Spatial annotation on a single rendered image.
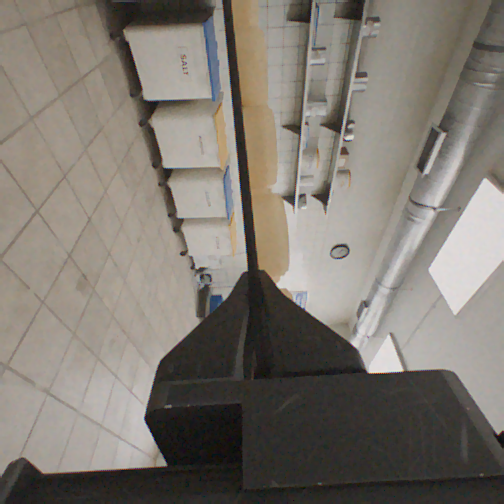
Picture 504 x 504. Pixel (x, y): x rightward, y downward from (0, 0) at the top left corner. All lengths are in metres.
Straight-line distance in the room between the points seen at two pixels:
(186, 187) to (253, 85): 3.04
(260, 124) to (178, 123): 2.74
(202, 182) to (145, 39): 1.26
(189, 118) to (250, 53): 2.68
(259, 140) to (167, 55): 2.60
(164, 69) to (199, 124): 0.48
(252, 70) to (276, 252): 0.11
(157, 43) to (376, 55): 2.05
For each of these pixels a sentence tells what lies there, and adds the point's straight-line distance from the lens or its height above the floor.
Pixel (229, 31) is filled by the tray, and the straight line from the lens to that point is 0.19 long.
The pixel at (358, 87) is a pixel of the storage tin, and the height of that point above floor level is 2.06.
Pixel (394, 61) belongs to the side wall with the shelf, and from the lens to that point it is 3.69.
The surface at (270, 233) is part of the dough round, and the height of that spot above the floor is 1.01.
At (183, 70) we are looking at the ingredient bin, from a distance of 2.76.
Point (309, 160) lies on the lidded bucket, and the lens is 3.53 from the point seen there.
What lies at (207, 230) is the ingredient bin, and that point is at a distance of 3.58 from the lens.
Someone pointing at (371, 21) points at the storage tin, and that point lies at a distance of 3.29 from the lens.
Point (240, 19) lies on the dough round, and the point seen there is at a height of 1.00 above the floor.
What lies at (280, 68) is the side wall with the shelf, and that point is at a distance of 3.41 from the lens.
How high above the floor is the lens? 1.00
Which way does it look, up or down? 1 degrees down
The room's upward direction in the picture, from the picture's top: 87 degrees clockwise
